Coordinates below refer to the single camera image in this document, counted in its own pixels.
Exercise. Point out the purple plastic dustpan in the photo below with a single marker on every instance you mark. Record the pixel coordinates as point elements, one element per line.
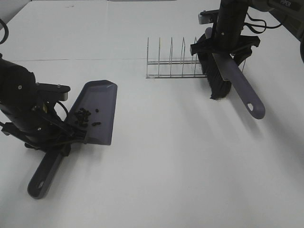
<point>99,97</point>

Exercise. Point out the purple brush black bristles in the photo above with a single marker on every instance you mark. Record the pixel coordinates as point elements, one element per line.
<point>223,73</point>

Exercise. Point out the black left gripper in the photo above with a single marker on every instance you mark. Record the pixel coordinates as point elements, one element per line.
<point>44,132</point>

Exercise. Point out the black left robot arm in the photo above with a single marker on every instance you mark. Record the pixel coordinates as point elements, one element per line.
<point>30,107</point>

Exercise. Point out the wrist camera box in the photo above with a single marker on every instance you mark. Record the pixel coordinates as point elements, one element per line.
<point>207,17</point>
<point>52,92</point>

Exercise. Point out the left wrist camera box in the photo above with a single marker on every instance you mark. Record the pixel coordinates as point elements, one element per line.
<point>52,92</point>

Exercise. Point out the pile of coffee beans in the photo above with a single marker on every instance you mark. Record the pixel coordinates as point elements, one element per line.
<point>83,118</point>

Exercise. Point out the chrome wire rack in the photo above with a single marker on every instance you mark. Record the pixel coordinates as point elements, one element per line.
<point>165,61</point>

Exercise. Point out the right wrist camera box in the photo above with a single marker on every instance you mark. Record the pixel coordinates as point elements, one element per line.
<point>207,17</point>

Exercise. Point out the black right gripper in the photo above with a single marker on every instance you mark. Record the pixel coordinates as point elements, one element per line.
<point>208,44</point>

